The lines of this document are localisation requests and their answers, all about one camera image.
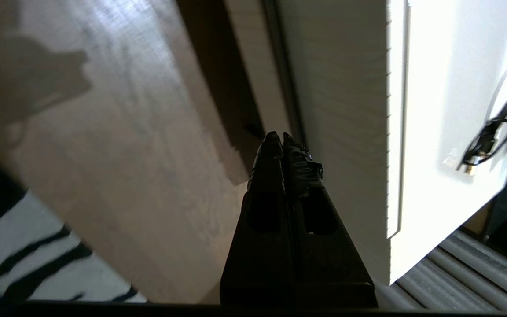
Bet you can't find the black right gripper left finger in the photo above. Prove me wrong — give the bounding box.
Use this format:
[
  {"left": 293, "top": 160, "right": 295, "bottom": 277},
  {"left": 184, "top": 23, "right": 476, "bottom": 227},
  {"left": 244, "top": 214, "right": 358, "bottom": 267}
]
[{"left": 220, "top": 131, "right": 294, "bottom": 292}]

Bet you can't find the thin black USB cable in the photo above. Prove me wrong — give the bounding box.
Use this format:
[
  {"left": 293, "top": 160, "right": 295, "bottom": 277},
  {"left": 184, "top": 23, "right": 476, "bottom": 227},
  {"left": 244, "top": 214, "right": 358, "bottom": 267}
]
[{"left": 456, "top": 55, "right": 507, "bottom": 176}]

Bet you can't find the zebra striped rug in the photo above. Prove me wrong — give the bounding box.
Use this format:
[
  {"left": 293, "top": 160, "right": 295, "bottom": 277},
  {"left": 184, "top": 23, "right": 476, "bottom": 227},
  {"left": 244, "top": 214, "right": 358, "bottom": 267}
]
[{"left": 0, "top": 154, "right": 148, "bottom": 304}]

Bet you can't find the white low cabinet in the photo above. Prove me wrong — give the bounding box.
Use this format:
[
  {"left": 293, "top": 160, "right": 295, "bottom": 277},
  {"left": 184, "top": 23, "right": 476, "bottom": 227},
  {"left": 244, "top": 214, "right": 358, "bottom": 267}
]
[{"left": 223, "top": 0, "right": 507, "bottom": 287}]

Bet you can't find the white ribbed drawer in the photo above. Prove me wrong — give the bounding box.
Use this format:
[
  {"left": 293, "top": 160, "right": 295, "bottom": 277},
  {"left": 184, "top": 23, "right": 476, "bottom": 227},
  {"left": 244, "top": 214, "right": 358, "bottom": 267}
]
[{"left": 225, "top": 0, "right": 409, "bottom": 240}]

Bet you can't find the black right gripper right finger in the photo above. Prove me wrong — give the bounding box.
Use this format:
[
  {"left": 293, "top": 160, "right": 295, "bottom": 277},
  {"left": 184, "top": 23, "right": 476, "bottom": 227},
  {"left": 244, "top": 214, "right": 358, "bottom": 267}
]
[{"left": 283, "top": 132, "right": 375, "bottom": 288}]

